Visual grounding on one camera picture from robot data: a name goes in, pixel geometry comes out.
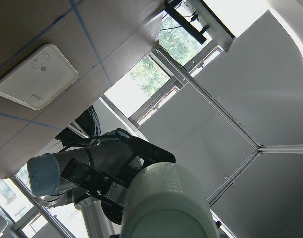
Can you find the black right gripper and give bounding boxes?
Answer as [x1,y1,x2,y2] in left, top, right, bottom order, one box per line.
[61,128,176,224]

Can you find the black camera bar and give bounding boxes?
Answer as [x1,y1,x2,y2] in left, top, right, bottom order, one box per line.
[164,0,209,45]

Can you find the white rabbit serving tray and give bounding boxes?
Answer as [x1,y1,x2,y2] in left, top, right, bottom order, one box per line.
[0,44,78,110]

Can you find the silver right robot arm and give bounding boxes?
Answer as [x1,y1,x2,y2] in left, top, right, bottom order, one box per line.
[27,107,176,224]

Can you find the light green plastic cup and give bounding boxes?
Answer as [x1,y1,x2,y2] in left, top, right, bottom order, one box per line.
[120,162,218,238]

